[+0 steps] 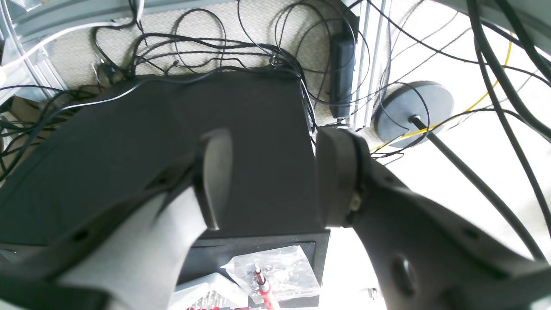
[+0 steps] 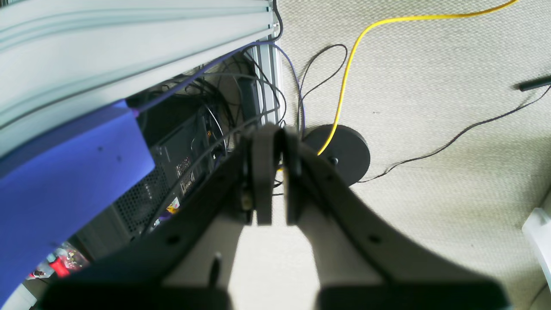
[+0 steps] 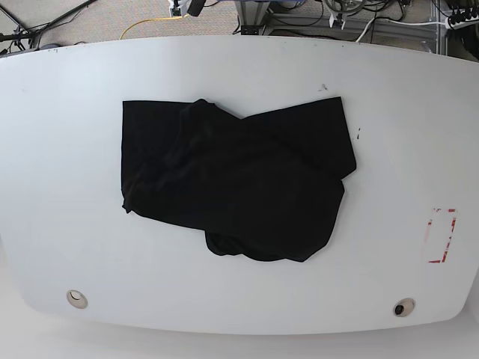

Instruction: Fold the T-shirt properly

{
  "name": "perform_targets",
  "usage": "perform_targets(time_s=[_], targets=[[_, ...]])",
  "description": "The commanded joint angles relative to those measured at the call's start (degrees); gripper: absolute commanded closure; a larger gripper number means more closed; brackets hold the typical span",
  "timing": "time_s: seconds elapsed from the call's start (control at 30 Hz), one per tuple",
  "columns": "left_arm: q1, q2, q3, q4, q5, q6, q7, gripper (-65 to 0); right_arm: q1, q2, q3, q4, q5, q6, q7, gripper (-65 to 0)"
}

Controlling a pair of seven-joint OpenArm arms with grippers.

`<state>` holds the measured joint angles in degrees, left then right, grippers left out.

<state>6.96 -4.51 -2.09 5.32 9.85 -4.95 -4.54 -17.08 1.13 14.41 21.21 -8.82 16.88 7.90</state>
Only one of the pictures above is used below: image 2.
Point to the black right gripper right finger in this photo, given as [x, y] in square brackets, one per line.
[362, 262]

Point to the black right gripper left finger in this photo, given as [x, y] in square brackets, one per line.
[185, 263]

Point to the black computer tower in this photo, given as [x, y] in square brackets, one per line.
[176, 141]

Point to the black round base disc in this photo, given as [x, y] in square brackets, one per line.
[347, 153]

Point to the blue panel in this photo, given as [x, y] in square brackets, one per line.
[58, 182]

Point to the aluminium frame rail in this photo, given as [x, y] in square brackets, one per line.
[61, 59]

